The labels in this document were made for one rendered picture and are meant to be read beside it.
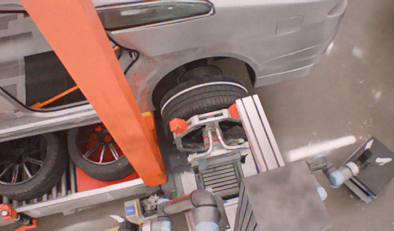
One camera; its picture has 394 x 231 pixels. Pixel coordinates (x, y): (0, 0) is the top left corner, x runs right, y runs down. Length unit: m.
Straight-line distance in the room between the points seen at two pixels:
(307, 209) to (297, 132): 2.36
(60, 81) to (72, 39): 1.93
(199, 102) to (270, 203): 1.24
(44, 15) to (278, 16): 1.49
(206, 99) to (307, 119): 1.55
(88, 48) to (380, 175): 2.63
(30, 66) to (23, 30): 0.30
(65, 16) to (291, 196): 0.97
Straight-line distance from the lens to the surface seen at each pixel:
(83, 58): 1.47
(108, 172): 3.17
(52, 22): 1.32
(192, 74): 2.86
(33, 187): 3.36
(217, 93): 2.55
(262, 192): 1.43
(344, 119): 3.93
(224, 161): 3.43
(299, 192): 1.45
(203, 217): 1.98
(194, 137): 2.98
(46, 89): 3.31
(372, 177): 3.42
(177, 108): 2.59
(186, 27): 2.27
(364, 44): 4.45
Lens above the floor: 3.41
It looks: 64 degrees down
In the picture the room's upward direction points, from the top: 8 degrees counter-clockwise
